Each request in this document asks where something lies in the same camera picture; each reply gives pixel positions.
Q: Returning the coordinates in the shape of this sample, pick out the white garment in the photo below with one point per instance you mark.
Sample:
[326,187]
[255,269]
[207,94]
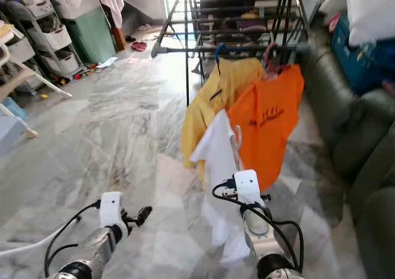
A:
[222,186]

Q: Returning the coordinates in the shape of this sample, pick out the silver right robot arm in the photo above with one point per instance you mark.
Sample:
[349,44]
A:
[268,242]

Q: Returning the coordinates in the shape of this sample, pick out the red plastic hanger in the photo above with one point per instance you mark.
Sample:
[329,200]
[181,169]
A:
[268,60]

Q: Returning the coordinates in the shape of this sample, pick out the blue plastic hanger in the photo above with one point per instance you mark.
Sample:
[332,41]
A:
[218,50]

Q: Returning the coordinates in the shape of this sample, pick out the orange t-shirt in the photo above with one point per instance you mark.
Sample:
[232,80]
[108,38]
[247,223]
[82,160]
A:
[271,124]

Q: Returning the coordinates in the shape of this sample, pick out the yellow printed t-shirt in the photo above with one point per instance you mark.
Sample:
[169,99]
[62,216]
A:
[200,106]

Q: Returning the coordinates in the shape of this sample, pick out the white metal table legs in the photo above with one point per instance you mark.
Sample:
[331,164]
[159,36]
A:
[24,249]

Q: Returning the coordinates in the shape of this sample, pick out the green leather sofa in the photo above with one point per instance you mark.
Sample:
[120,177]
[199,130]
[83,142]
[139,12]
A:
[358,155]

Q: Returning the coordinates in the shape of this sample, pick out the black metal drying rack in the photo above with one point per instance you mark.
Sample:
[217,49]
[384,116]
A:
[170,49]

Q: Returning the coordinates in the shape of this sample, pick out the light blue folding table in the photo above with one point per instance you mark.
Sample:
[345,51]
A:
[11,134]

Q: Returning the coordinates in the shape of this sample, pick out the pink paper sheet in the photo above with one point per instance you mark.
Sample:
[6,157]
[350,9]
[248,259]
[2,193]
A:
[132,60]

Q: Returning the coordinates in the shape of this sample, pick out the white paper sheet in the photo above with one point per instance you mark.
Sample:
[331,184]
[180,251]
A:
[107,62]

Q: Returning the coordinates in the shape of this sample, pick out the blue step stool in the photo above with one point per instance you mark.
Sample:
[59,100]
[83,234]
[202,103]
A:
[17,109]

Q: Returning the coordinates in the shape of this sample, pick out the red slippers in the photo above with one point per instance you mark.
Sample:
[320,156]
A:
[139,46]

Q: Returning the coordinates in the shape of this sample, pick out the blue plastic crate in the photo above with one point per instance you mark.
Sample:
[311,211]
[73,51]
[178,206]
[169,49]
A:
[361,63]

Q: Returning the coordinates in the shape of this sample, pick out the green plastic bin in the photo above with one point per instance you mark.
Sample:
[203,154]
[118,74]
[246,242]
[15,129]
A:
[91,38]

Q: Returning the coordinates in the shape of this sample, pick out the white drawer tower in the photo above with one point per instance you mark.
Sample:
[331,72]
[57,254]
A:
[46,41]

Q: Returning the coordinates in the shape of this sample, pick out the white pillow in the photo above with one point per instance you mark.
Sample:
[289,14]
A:
[370,10]

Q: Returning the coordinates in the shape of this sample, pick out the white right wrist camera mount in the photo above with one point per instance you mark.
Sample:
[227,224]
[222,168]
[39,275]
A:
[247,187]

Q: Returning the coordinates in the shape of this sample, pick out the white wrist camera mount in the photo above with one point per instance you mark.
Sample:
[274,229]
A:
[247,187]
[111,208]

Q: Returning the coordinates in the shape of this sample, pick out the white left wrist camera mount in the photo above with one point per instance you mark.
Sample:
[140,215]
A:
[111,208]

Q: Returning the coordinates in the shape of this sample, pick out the brown wooden post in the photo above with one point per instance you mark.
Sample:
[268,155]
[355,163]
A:
[118,39]

